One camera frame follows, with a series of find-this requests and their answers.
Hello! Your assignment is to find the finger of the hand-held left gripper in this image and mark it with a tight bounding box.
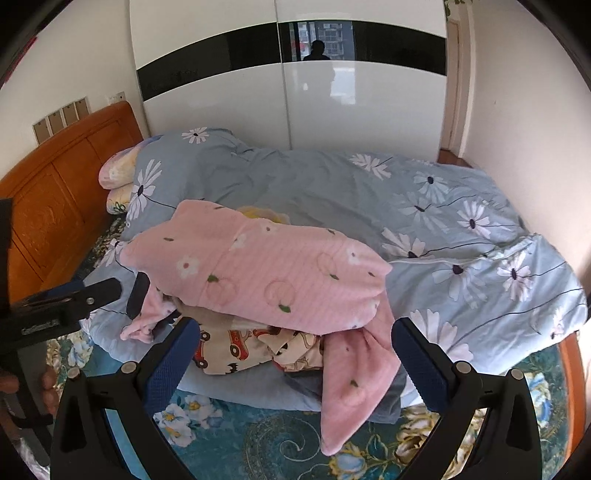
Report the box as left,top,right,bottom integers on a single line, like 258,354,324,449
126,271,151,320
69,278,123,320

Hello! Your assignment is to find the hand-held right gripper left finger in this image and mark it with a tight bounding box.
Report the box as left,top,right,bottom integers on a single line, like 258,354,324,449
50,318,201,480

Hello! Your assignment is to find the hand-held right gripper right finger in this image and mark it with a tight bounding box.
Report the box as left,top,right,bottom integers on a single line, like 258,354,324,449
392,316,543,480

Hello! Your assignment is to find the pink floral fleece garment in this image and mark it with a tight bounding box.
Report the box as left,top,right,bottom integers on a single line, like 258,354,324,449
119,199,402,455

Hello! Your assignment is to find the person's left hand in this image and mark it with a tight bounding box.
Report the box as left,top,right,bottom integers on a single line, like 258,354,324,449
0,364,64,407

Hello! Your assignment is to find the dark grey garment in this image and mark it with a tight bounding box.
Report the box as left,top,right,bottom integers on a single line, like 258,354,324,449
277,364,403,424

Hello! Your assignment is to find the beige garment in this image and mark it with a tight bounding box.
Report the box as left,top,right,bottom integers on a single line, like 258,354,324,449
178,305,245,331

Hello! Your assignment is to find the cream cartoon print garment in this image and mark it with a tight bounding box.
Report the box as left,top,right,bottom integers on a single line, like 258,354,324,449
196,318,326,374

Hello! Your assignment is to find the yellow floral rolled pillow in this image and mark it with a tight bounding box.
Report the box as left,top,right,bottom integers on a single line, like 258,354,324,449
106,184,139,216

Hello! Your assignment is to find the wooden bed headboard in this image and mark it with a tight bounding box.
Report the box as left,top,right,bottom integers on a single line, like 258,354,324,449
0,100,145,305

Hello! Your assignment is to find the peach floral pillow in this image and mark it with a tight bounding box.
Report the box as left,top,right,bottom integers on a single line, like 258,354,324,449
98,141,153,191

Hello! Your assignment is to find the teal floral plush blanket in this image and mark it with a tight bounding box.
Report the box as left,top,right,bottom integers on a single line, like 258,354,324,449
44,217,578,480

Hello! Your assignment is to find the yellow cloth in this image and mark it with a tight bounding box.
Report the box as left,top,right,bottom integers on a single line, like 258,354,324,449
238,206,290,225

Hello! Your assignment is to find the blue daisy print duvet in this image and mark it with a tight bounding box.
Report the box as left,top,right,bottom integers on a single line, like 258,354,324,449
78,128,588,411

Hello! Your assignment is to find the white wardrobe with black band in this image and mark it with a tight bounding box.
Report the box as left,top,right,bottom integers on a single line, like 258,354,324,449
129,0,448,160

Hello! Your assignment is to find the wooden bed side rail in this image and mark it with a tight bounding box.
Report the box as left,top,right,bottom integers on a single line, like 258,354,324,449
560,331,588,418

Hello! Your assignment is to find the white door frame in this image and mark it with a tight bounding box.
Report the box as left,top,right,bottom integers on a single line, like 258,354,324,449
445,18,476,158

